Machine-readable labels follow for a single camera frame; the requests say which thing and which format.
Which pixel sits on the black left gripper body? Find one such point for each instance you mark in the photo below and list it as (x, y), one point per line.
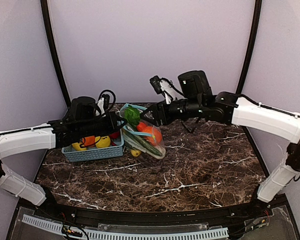
(113, 121)

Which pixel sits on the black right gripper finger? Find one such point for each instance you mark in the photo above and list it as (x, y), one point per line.
(154, 122)
(152, 112)

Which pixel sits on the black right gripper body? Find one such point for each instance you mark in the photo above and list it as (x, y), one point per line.
(160, 112)

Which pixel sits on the red chili pepper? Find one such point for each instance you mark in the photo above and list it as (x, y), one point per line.
(141, 126)

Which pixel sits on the green cucumber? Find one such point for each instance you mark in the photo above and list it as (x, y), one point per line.
(140, 140)

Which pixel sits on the clear zip top bag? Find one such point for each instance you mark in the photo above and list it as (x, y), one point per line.
(142, 140)

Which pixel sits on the orange fruit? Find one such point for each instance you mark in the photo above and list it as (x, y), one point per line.
(155, 137)

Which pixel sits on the white garlic bulb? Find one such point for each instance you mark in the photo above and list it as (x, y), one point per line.
(135, 117)

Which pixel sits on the yellow mango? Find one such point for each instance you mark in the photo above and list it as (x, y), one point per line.
(135, 152)

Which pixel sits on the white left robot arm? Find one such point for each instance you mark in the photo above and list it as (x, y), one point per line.
(86, 117)

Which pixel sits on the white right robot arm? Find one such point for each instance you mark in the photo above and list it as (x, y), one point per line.
(230, 109)

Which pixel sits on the red apple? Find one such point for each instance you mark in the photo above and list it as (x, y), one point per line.
(114, 135)

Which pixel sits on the yellow lemon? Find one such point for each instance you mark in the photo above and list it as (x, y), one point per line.
(102, 142)

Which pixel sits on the small orange tangerine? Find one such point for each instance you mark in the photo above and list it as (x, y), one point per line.
(88, 142)

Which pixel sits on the yellow pear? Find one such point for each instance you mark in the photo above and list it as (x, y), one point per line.
(77, 147)

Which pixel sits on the light blue plastic basket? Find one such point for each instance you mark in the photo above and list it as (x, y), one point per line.
(94, 153)

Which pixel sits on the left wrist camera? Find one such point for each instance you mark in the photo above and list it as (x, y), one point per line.
(105, 103)

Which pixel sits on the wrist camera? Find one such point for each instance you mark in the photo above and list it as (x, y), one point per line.
(105, 103)
(165, 87)

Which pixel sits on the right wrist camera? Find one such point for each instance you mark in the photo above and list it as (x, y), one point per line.
(165, 87)

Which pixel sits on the light blue cable duct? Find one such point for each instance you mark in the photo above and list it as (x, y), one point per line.
(128, 232)

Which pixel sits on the black front rail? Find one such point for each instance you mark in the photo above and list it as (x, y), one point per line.
(224, 216)

